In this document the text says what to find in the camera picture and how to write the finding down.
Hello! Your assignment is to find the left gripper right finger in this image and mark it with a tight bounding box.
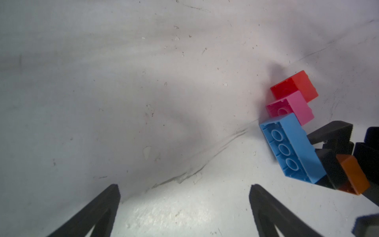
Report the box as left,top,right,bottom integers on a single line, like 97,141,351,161
249,184,321,237

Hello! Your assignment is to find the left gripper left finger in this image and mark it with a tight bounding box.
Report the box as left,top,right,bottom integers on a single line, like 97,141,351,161
50,184,120,237

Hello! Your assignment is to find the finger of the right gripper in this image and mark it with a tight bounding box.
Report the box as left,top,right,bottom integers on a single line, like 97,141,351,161
307,120,354,154

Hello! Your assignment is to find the orange lego brick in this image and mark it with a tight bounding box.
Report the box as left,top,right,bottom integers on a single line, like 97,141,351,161
337,154,370,195

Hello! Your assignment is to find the black lego brick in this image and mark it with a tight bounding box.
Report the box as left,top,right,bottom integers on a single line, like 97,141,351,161
315,149,348,190

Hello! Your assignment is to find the red lego brick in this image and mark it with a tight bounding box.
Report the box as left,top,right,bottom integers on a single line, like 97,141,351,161
270,71,318,103

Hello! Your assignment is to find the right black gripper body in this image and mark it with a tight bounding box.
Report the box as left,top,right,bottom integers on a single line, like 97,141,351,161
352,126,379,206

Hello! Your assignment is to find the blue lego brick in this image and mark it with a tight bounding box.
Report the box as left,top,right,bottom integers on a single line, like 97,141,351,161
259,113,326,184

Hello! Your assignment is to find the pink lego brick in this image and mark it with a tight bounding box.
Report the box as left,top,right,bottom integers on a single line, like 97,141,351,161
265,91,314,125

